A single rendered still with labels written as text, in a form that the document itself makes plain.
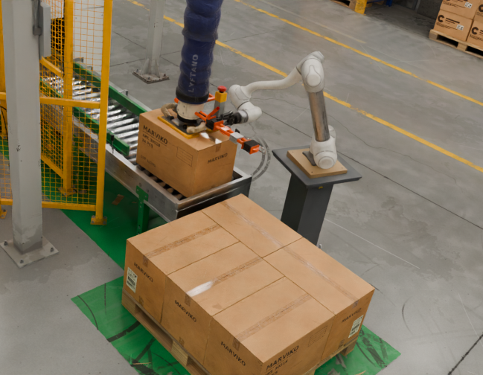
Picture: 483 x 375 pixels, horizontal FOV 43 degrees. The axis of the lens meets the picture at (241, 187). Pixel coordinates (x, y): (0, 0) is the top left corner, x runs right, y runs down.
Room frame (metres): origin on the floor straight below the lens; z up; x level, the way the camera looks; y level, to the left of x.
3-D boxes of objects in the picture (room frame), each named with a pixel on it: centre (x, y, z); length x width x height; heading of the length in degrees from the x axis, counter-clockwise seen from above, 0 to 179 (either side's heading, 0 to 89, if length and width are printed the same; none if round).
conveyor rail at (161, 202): (4.16, 1.27, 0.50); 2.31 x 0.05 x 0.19; 49
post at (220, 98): (4.40, 0.28, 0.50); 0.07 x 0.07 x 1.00; 49
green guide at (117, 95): (4.84, 1.16, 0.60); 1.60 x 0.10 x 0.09; 49
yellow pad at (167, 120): (3.79, 0.51, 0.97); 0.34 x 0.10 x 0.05; 50
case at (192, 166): (3.86, 0.44, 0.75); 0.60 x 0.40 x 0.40; 53
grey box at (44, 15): (3.43, 1.33, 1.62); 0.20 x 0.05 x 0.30; 49
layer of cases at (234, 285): (2.98, -0.14, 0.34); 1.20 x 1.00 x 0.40; 49
